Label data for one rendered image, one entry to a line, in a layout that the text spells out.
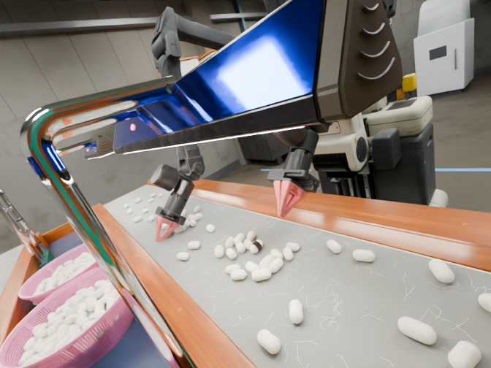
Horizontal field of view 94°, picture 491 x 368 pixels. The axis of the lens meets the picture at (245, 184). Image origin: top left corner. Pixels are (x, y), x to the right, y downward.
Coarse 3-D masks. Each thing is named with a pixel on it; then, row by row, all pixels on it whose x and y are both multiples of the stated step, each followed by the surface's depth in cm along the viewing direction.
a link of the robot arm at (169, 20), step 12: (168, 12) 68; (156, 24) 72; (168, 24) 68; (180, 24) 71; (192, 24) 75; (156, 36) 70; (180, 36) 73; (192, 36) 75; (204, 36) 78; (216, 36) 81; (228, 36) 85; (156, 48) 69; (216, 48) 84
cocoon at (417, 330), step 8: (400, 320) 29; (408, 320) 28; (416, 320) 28; (400, 328) 28; (408, 328) 28; (416, 328) 27; (424, 328) 27; (432, 328) 27; (408, 336) 28; (416, 336) 27; (424, 336) 26; (432, 336) 26
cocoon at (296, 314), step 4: (292, 300) 36; (296, 300) 36; (292, 304) 35; (296, 304) 35; (300, 304) 36; (292, 308) 35; (296, 308) 35; (300, 308) 35; (292, 312) 34; (296, 312) 34; (300, 312) 34; (292, 316) 34; (296, 316) 34; (300, 316) 34; (292, 320) 34; (296, 320) 34; (300, 320) 34
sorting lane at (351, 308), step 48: (144, 192) 144; (144, 240) 79; (192, 240) 68; (288, 240) 53; (336, 240) 48; (192, 288) 49; (240, 288) 45; (288, 288) 41; (336, 288) 38; (384, 288) 35; (432, 288) 33; (480, 288) 31; (240, 336) 36; (288, 336) 33; (336, 336) 31; (384, 336) 29; (480, 336) 26
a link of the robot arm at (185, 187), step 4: (180, 176) 73; (180, 180) 72; (184, 180) 72; (188, 180) 75; (176, 184) 71; (180, 184) 72; (184, 184) 72; (188, 184) 72; (192, 184) 73; (176, 188) 72; (180, 188) 71; (184, 188) 72; (188, 188) 72; (192, 188) 74; (172, 192) 74; (176, 192) 71; (180, 192) 71; (184, 192) 72; (188, 192) 72; (184, 196) 72; (188, 196) 73
